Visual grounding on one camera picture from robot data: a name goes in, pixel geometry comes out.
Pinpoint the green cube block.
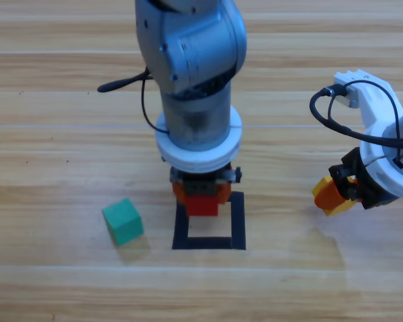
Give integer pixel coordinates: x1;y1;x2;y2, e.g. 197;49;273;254
101;197;144;246

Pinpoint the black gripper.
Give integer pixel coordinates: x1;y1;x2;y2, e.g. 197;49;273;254
169;165;243;215
314;147;399;215

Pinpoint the black tape square outline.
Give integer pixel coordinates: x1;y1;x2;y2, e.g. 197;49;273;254
171;191;247;251

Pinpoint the thin black gripper wire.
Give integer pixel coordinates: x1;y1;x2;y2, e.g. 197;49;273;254
140;66;171;136
327;78;403;168

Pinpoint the red cube block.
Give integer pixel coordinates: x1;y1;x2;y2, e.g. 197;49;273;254
184;195;220;217

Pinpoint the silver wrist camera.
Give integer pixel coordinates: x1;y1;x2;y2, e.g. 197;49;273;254
335;89;361;109

